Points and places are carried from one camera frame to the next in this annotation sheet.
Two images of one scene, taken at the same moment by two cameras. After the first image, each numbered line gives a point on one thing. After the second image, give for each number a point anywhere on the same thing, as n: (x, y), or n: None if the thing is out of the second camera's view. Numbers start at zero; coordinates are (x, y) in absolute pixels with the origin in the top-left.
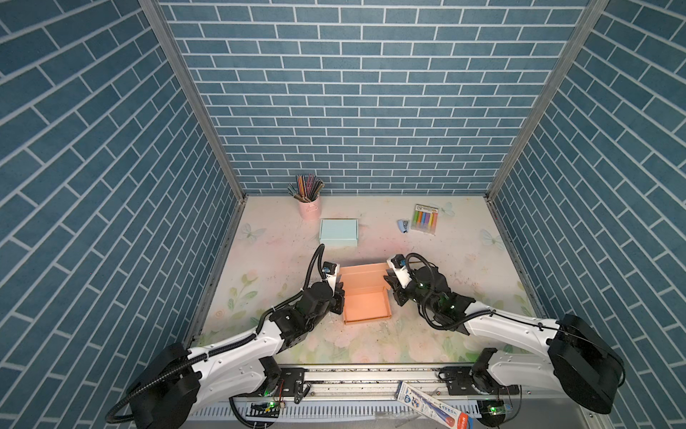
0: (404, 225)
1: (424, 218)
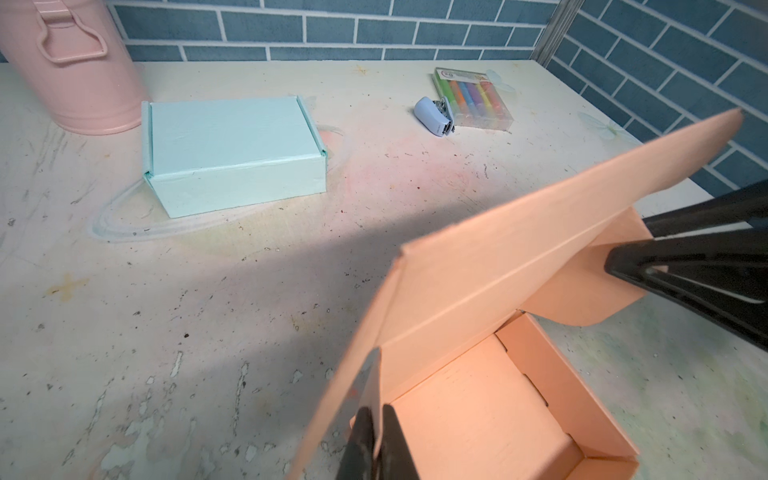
0: (435, 116)
1: (475, 100)
